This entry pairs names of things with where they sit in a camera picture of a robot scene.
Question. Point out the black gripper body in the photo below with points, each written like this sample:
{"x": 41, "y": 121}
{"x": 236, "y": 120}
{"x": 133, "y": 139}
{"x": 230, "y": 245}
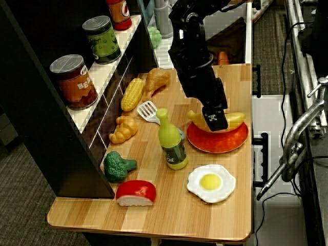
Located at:
{"x": 205, "y": 87}

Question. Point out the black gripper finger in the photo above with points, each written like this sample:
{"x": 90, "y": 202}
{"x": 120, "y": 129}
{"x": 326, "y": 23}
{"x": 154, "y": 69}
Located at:
{"x": 214, "y": 119}

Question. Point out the yellow toy banana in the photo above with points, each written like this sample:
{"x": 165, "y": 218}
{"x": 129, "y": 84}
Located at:
{"x": 235, "y": 119}

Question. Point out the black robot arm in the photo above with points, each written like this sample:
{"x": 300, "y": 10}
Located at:
{"x": 189, "y": 48}

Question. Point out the red round plate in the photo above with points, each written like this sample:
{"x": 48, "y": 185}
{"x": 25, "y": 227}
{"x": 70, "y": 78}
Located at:
{"x": 217, "y": 142}

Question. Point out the orange toy carrot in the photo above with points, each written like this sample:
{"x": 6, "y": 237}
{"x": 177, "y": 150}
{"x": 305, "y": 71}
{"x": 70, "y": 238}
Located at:
{"x": 223, "y": 58}

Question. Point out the brown toy chicken drumstick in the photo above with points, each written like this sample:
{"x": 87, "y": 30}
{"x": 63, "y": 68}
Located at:
{"x": 157, "y": 79}

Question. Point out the green toy oil bottle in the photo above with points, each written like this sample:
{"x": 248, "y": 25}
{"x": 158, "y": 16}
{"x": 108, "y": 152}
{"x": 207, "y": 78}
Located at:
{"x": 173, "y": 146}

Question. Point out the toy fried egg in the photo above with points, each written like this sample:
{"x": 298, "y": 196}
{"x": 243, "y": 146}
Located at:
{"x": 210, "y": 183}

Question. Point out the dark grey kitchen pillar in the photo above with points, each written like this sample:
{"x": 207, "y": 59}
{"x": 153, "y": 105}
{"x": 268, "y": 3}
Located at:
{"x": 146, "y": 48}

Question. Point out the light green toy grapes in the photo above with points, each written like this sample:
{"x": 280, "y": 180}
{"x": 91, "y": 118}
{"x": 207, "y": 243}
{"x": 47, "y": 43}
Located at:
{"x": 154, "y": 37}

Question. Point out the yellow toy corn cob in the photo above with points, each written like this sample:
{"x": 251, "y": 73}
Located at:
{"x": 132, "y": 94}

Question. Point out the grey toy faucet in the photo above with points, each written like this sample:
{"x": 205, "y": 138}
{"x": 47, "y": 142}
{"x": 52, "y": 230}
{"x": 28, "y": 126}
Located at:
{"x": 164, "y": 20}

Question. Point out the metal screw clamp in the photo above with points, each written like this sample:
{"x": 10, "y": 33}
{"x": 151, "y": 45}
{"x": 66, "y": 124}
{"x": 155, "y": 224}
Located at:
{"x": 294, "y": 138}

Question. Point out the orange toy croissant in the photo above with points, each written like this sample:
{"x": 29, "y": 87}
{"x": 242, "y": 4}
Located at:
{"x": 124, "y": 129}

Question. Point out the dark tile backsplash panel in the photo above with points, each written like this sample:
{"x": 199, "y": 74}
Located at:
{"x": 112, "y": 102}

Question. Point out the white kitchen shelf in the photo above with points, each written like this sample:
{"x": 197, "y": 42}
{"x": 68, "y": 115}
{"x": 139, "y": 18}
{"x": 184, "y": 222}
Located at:
{"x": 102, "y": 77}

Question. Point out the red white toy sushi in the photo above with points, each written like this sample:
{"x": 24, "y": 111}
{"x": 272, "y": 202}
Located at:
{"x": 135, "y": 193}

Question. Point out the green toy broccoli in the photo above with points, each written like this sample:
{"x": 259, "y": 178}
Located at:
{"x": 115, "y": 166}

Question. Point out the red toy ketchup bottle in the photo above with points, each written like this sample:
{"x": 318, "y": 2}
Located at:
{"x": 119, "y": 15}

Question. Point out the toy green peas can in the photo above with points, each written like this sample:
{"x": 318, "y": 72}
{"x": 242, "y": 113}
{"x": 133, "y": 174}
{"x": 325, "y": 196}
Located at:
{"x": 102, "y": 41}

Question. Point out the toy beans can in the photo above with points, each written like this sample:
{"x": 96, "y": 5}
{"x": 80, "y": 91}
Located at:
{"x": 74, "y": 84}

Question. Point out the black kitchen side panel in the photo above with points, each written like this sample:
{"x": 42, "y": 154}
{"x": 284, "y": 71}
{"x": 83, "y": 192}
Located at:
{"x": 38, "y": 115}

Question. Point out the aluminium frame rail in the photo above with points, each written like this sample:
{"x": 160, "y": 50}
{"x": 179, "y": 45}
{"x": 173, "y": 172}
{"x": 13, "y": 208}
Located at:
{"x": 299, "y": 64}

